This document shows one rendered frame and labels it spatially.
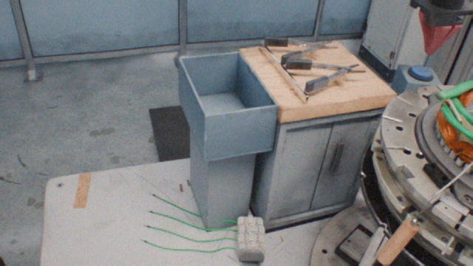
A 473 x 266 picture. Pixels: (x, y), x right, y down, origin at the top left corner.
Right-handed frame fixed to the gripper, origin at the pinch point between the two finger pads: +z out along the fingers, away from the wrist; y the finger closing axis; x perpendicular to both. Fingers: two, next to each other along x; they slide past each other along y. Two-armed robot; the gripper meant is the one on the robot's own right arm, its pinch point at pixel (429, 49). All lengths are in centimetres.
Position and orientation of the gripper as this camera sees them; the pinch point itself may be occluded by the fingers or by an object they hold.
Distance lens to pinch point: 81.0
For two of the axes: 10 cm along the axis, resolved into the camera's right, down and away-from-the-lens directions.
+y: 9.6, -1.8, 2.3
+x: -2.9, -6.4, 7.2
